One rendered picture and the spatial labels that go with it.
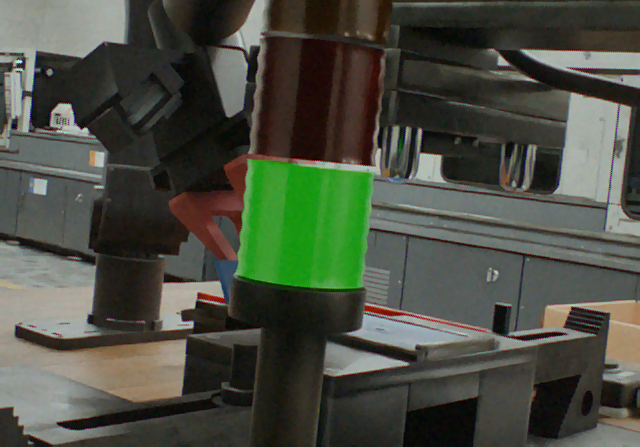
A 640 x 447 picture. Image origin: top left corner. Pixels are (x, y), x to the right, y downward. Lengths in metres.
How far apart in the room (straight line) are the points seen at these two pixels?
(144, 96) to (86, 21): 11.76
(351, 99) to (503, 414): 0.38
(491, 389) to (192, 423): 0.23
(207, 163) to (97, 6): 11.61
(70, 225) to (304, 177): 8.51
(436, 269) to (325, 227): 5.84
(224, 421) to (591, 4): 0.25
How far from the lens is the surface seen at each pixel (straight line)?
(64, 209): 8.89
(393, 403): 0.55
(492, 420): 0.64
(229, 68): 0.69
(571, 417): 0.82
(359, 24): 0.30
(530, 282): 5.79
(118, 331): 0.97
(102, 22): 12.15
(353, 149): 0.30
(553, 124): 0.65
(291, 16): 0.30
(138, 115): 0.63
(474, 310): 5.99
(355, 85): 0.30
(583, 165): 5.68
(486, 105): 0.59
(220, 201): 0.70
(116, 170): 0.95
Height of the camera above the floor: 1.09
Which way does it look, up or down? 3 degrees down
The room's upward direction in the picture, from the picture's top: 6 degrees clockwise
